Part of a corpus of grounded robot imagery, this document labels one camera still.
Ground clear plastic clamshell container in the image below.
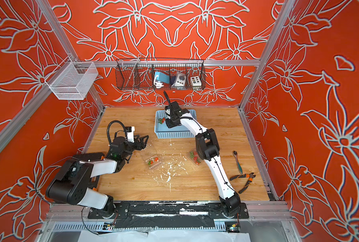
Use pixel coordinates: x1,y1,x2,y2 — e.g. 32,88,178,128
188,149,203,165

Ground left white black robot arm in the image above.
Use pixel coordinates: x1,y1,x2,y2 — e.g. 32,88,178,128
46,120,149,218

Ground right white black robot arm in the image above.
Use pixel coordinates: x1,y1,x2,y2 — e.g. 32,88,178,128
158,102,241,218

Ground light blue perforated plastic basket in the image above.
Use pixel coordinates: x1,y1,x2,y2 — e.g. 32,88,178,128
154,110,195,139

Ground blue white device in basket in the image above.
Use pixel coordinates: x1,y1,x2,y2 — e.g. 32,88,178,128
153,71,170,89

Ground white button box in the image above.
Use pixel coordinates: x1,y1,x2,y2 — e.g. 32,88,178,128
190,76,202,90

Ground metal spoon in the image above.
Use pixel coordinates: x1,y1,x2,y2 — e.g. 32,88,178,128
232,151,243,174

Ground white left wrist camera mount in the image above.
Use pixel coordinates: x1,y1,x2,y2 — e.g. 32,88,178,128
126,126,135,143

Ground black wire wall basket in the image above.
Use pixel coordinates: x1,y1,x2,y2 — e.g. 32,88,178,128
115,57,206,91

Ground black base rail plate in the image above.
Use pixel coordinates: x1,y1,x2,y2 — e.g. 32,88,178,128
88,201,249,232

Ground clear acrylic wall box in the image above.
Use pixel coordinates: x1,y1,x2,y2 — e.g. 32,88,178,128
46,63,98,100

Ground orange handled pliers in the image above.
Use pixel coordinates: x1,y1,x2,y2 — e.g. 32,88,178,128
229,172,257,194

